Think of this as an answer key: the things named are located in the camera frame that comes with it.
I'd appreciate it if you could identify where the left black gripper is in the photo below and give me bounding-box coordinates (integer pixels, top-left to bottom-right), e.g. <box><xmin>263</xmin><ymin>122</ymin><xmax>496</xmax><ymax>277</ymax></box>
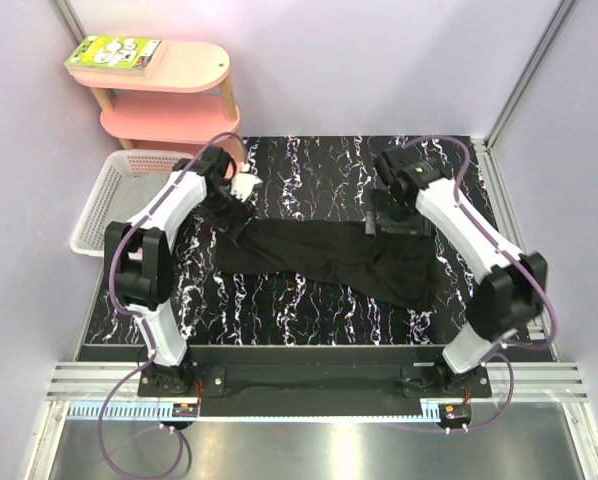
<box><xmin>198</xmin><ymin>183</ymin><xmax>260</xmax><ymax>245</ymax></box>

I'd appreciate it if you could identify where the black printed t shirt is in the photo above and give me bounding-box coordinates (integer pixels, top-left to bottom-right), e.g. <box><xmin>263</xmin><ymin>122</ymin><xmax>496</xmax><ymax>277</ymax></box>
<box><xmin>215</xmin><ymin>218</ymin><xmax>439</xmax><ymax>312</ymax></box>

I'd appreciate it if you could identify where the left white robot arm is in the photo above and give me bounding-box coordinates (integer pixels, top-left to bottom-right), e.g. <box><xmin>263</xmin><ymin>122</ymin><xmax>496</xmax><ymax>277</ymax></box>
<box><xmin>104</xmin><ymin>146</ymin><xmax>261</xmax><ymax>396</ymax></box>

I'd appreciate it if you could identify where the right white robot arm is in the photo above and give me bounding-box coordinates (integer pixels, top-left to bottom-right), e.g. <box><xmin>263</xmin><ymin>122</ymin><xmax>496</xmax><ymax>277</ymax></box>
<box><xmin>373</xmin><ymin>147</ymin><xmax>548</xmax><ymax>397</ymax></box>

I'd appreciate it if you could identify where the black marbled table mat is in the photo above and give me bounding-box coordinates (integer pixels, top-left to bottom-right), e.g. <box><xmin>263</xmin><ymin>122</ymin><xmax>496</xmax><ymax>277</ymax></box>
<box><xmin>83</xmin><ymin>136</ymin><xmax>497</xmax><ymax>349</ymax></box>

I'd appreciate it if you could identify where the white plastic laundry basket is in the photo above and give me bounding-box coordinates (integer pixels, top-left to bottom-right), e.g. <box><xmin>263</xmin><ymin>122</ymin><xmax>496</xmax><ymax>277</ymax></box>
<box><xmin>70</xmin><ymin>149</ymin><xmax>192</xmax><ymax>258</ymax></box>

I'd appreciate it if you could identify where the pink three tier shelf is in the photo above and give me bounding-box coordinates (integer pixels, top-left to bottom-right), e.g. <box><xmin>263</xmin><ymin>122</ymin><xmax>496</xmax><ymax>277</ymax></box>
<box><xmin>72</xmin><ymin>40</ymin><xmax>241</xmax><ymax>149</ymax></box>

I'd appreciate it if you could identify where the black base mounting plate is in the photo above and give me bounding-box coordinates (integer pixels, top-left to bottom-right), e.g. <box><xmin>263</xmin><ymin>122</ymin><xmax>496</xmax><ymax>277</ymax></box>
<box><xmin>138</xmin><ymin>346</ymin><xmax>492</xmax><ymax>420</ymax></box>

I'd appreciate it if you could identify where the green cover book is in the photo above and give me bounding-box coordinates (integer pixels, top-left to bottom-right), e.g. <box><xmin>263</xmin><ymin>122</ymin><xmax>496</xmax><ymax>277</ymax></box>
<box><xmin>64</xmin><ymin>35</ymin><xmax>167</xmax><ymax>76</ymax></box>

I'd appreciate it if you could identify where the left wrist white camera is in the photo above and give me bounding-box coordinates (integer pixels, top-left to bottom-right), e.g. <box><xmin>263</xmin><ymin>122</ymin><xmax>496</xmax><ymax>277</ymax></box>
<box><xmin>229</xmin><ymin>172</ymin><xmax>263</xmax><ymax>203</ymax></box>

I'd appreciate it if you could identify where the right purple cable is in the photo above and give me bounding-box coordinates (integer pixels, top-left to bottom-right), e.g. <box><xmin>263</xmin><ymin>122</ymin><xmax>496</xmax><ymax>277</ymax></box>
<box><xmin>393</xmin><ymin>135</ymin><xmax>562</xmax><ymax>434</ymax></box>

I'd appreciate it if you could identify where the purple cable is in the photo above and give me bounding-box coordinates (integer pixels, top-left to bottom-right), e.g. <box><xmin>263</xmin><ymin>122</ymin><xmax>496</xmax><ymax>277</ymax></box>
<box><xmin>393</xmin><ymin>135</ymin><xmax>562</xmax><ymax>434</ymax></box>
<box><xmin>98</xmin><ymin>131</ymin><xmax>250</xmax><ymax>479</ymax></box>

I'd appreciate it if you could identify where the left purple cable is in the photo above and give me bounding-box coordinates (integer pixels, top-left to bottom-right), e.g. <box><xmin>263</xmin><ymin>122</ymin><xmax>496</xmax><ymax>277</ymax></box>
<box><xmin>98</xmin><ymin>131</ymin><xmax>250</xmax><ymax>479</ymax></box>

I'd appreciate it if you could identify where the white slotted cable duct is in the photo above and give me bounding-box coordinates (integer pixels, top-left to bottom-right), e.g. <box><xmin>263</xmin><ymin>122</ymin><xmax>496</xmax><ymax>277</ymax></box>
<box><xmin>67</xmin><ymin>401</ymin><xmax>199</xmax><ymax>421</ymax></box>

